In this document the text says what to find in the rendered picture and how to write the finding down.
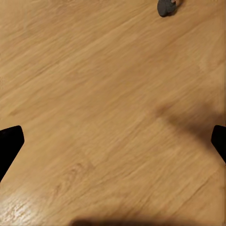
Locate swivel chair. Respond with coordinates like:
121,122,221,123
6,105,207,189
157,0,176,16

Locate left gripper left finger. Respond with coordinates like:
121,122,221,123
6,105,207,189
0,125,24,181

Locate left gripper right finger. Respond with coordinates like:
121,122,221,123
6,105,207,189
211,125,226,163

